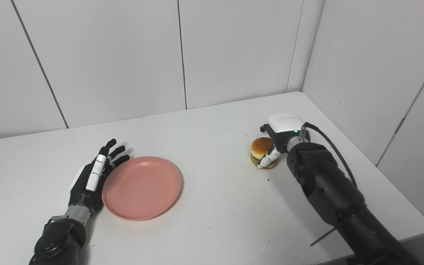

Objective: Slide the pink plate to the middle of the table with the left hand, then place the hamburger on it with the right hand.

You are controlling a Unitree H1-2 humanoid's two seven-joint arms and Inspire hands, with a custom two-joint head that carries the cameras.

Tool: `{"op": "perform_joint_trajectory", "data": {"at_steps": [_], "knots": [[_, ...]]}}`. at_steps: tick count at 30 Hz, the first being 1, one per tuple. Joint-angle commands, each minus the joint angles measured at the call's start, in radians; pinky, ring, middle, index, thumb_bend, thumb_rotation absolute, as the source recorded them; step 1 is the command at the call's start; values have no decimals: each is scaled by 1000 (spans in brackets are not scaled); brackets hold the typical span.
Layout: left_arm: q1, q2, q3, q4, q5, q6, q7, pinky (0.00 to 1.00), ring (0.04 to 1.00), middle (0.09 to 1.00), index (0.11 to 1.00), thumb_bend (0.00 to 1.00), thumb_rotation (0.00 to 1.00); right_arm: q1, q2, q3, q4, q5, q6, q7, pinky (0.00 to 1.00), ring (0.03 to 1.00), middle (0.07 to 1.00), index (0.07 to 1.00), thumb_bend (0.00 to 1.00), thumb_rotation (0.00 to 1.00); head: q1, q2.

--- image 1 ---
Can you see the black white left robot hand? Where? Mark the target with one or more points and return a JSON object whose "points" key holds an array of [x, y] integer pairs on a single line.
{"points": [[81, 187]]}

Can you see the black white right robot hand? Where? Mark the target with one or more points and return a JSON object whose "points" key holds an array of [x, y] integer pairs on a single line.
{"points": [[283, 125]]}

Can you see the toy hamburger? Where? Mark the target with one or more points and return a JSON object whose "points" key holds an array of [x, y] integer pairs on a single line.
{"points": [[260, 146]]}

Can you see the pink round plate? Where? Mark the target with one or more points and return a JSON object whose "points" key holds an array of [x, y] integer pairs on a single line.
{"points": [[142, 187]]}

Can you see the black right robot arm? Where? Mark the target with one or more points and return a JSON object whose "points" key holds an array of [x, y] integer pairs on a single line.
{"points": [[329, 187]]}

